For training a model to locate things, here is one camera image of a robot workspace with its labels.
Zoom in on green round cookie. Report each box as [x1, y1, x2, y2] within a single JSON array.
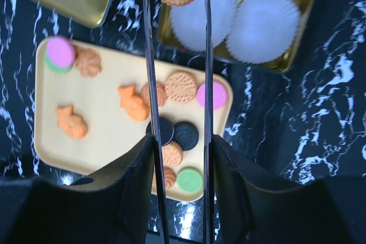
[[177, 167, 203, 193], [44, 53, 73, 74]]

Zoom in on black sandwich cookie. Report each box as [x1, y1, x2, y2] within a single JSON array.
[[173, 121, 199, 151], [159, 117, 174, 146]]

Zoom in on pink round cookie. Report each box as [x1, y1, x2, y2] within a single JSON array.
[[196, 81, 228, 110], [46, 36, 75, 68]]

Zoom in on orange swirl cookie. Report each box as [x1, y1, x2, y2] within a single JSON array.
[[75, 48, 102, 78], [140, 82, 168, 107], [164, 166, 176, 190]]

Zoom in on orange fish cookie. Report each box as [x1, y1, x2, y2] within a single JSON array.
[[55, 105, 88, 139], [117, 85, 149, 122]]

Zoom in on white paper cup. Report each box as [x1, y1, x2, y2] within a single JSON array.
[[170, 0, 237, 51], [226, 0, 301, 64]]

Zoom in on metal tongs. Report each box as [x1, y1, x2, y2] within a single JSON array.
[[141, 0, 221, 244]]

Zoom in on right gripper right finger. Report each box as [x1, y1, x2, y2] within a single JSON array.
[[213, 135, 365, 243]]

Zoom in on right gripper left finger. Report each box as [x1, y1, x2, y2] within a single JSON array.
[[1, 135, 153, 243]]

